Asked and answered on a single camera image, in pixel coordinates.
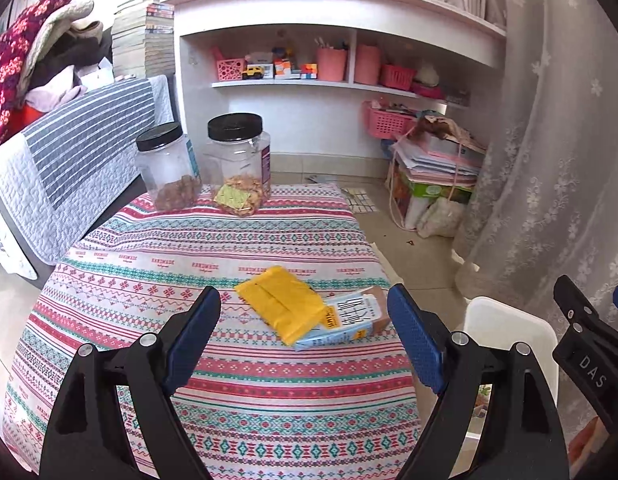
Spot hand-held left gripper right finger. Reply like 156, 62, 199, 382
386, 282, 570, 480

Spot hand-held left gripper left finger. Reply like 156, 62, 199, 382
38, 286, 222, 480

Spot light blue drink carton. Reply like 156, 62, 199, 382
293, 286, 392, 352

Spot white waste bin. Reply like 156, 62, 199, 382
459, 296, 560, 480

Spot yellow snack packet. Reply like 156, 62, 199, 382
234, 266, 327, 347

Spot person's right hand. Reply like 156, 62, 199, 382
569, 416, 610, 467

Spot white cloth bag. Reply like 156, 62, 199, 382
416, 197, 464, 239

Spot white lace curtain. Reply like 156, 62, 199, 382
451, 0, 618, 441

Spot green and white box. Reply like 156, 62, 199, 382
391, 162, 476, 231

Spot checkered paper sheet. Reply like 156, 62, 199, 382
341, 187, 379, 213

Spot dark grey sofa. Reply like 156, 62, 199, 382
0, 75, 182, 281

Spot clear jar with brown nuts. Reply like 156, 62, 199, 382
135, 122, 202, 212

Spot stack of papers and folders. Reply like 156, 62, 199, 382
391, 115, 490, 186

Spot clear jar with crackers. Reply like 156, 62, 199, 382
203, 112, 272, 218

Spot grey striped quilted sofa cover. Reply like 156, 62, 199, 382
0, 75, 175, 266
0, 205, 37, 281

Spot large pink basket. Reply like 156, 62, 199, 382
361, 101, 420, 141

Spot dark pink basket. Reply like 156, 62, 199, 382
380, 63, 417, 91

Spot small pink perforated basket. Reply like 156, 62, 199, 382
215, 57, 246, 82

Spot pink bucket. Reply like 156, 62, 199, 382
354, 44, 381, 86

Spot pink pen cup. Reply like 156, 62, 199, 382
316, 46, 348, 82

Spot stack of books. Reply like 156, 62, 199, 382
110, 0, 176, 81

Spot pile of clothes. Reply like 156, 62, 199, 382
19, 0, 115, 113

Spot red floral blanket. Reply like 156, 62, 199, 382
0, 0, 77, 146

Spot white shelf unit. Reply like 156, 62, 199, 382
161, 0, 507, 171

